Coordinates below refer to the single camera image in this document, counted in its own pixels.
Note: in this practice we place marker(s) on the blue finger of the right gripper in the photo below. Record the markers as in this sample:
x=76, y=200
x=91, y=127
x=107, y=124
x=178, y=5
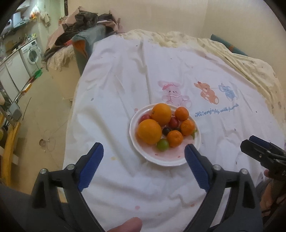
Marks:
x=261, y=142
x=259, y=153

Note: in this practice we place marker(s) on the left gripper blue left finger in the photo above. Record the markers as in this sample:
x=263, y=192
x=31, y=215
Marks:
x=88, y=164

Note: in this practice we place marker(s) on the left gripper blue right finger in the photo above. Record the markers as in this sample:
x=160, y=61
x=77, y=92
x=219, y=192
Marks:
x=199, y=165

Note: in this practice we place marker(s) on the small mandarin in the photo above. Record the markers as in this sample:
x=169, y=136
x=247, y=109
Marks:
x=187, y=127
x=181, y=113
x=174, y=138

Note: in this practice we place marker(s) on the dark purple grape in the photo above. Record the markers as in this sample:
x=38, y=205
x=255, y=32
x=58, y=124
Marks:
x=166, y=130

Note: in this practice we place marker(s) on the red cherry tomato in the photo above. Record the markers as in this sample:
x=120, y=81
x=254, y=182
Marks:
x=173, y=123

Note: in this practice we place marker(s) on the large orange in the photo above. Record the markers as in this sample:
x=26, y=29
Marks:
x=149, y=131
x=161, y=113

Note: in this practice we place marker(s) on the person's right hand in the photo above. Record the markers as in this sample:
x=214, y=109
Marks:
x=267, y=200

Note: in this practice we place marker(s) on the person's left hand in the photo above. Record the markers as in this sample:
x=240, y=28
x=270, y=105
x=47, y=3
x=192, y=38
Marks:
x=132, y=225

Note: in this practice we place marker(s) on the pink strawberry ceramic plate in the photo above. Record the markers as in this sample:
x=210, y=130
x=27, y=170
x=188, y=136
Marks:
x=174, y=156

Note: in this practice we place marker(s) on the cream patterned quilt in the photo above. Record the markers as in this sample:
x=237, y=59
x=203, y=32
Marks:
x=258, y=72

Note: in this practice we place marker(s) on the yellow wooden rack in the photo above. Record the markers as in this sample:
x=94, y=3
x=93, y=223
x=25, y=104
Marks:
x=7, y=157

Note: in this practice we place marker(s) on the white cartoon animal bedsheet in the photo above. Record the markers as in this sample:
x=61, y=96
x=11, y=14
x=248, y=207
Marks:
x=144, y=103

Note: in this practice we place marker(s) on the teal pillow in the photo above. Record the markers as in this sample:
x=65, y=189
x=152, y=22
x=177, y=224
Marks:
x=232, y=48

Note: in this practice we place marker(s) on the white kitchen cabinets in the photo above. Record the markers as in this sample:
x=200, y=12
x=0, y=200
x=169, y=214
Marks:
x=14, y=75

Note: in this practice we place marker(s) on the teal orange cushion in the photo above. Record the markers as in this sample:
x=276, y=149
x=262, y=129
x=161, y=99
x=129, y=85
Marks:
x=83, y=44

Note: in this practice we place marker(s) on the white washing machine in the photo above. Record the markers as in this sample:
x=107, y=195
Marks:
x=31, y=55

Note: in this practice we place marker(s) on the pile of clothes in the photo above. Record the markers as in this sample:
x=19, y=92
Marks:
x=77, y=22

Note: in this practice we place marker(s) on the white water heater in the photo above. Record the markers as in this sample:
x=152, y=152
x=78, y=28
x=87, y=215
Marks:
x=8, y=27

